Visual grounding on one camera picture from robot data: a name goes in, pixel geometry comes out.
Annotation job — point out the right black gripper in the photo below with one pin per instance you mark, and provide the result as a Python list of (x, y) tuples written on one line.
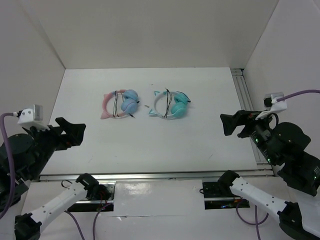
[(245, 117)]

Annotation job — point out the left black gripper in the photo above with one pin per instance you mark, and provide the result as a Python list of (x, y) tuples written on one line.
[(74, 135)]

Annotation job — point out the teal cat ear headphones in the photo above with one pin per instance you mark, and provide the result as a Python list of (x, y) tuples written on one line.
[(176, 105)]

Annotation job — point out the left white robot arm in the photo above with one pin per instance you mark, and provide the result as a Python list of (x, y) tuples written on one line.
[(29, 226)]

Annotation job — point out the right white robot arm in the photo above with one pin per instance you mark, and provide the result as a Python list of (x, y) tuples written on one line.
[(300, 220)]

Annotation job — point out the pink blue cat ear headphones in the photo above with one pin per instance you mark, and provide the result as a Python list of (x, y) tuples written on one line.
[(129, 105)]

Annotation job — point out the aluminium rail at front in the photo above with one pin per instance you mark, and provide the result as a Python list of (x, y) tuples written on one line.
[(262, 171)]

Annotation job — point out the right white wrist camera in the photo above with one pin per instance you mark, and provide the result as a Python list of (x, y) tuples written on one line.
[(272, 105)]

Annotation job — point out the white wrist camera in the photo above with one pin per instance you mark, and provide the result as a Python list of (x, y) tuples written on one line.
[(30, 113), (272, 105)]

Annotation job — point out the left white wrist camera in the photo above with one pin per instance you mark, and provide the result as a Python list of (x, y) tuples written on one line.
[(30, 113)]

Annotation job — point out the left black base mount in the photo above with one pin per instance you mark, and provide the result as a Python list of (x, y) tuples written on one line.
[(103, 199)]

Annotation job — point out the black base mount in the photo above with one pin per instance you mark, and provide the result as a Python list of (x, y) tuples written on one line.
[(216, 199), (103, 199)]

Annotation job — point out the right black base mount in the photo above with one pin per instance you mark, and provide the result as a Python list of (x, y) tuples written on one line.
[(216, 199)]

